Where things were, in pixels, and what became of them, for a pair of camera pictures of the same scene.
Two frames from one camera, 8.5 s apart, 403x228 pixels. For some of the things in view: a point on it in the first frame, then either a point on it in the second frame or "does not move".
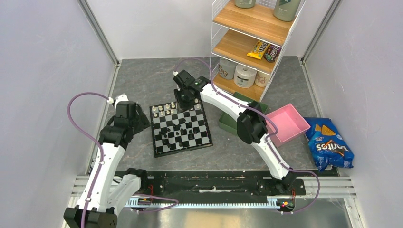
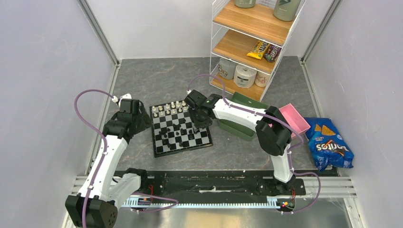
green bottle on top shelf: [286, 10] does not move
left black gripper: [143, 122] does not move
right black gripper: [184, 105] to [196, 123]
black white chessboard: [175, 131] does not move
